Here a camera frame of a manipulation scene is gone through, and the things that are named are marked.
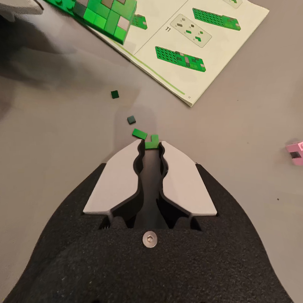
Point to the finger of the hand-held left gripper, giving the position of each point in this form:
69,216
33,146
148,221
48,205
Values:
19,5

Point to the building instruction booklet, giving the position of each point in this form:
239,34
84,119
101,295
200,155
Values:
199,42

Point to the green studded brick plate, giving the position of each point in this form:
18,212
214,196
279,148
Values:
104,16

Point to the small pink brick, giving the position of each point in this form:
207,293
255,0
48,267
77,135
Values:
296,152

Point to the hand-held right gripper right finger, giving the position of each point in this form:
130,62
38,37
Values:
189,187

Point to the small green tile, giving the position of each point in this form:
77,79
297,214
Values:
139,134

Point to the tiny dark green tile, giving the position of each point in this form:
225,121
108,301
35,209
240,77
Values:
115,94
131,120

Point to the green L-shaped brick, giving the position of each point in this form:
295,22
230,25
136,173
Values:
152,142

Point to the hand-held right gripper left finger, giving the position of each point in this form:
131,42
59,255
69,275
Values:
113,187

